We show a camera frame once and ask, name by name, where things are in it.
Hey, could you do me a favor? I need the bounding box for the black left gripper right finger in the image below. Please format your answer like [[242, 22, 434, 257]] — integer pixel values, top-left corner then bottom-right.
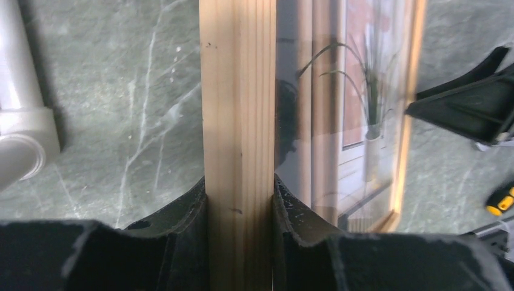
[[272, 177, 512, 290]]

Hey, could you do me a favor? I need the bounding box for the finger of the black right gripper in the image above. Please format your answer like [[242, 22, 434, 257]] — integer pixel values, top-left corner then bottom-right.
[[405, 46, 513, 146]]

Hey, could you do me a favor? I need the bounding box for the printed plant photo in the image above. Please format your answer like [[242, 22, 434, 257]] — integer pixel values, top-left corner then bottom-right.
[[275, 0, 426, 232]]

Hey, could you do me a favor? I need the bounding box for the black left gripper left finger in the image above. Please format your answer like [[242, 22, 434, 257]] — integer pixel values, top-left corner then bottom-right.
[[1, 180, 209, 290]]

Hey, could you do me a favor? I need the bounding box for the black yellow screwdriver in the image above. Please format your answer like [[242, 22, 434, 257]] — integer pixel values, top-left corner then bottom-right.
[[485, 181, 513, 216]]

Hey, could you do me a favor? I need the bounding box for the wooden picture frame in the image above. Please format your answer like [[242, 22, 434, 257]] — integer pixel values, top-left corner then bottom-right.
[[198, 0, 427, 291]]

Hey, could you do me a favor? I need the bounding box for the white pvc pipe rack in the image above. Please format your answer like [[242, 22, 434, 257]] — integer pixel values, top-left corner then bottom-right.
[[1, 1, 61, 190]]

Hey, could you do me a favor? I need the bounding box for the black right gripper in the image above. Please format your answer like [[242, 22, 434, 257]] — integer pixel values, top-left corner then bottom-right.
[[471, 218, 513, 261]]

